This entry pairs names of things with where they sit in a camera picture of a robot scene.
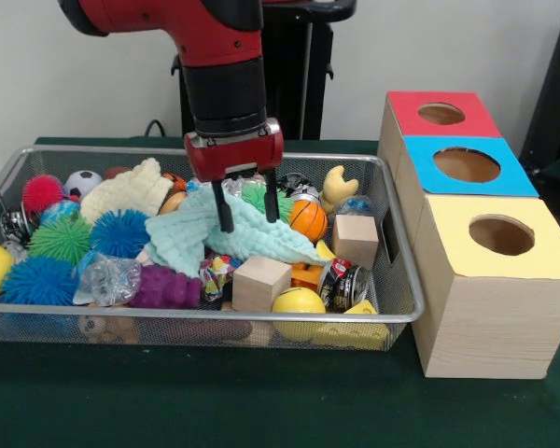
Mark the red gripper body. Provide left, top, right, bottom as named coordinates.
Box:
left=184, top=117, right=285, bottom=184

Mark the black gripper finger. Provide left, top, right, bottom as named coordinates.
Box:
left=211, top=179, right=236, bottom=234
left=261, top=167, right=281, bottom=224

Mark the mint green cloth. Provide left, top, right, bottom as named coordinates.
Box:
left=144, top=186, right=330, bottom=277

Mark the small bright dotted fabric scrunchie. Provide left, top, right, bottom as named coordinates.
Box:
left=199, top=254, right=243, bottom=302

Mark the cream white cloth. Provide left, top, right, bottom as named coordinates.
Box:
left=79, top=157, right=175, bottom=224

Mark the small blue spiky ball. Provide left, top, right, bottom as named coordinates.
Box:
left=89, top=208, right=151, bottom=260

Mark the wooden box with three holes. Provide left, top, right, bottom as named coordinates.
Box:
left=377, top=91, right=560, bottom=380

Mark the purple knobbly rubber toy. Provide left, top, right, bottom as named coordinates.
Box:
left=129, top=263, right=203, bottom=310

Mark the yellow smiley face ball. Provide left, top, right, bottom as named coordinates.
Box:
left=271, top=287, right=327, bottom=341

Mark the crushed clear plastic bottle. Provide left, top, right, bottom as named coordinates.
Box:
left=72, top=254, right=142, bottom=307

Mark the black and white soccer ball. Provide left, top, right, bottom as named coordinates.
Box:
left=63, top=170, right=104, bottom=200

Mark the pink spiky ball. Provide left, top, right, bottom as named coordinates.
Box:
left=21, top=175, right=65, bottom=215

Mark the large blue spiky ball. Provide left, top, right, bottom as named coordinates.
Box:
left=0, top=256, right=78, bottom=307

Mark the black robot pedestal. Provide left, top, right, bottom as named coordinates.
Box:
left=170, top=0, right=358, bottom=140

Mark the shallow wire mesh bin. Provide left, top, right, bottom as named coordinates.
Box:
left=0, top=144, right=427, bottom=351

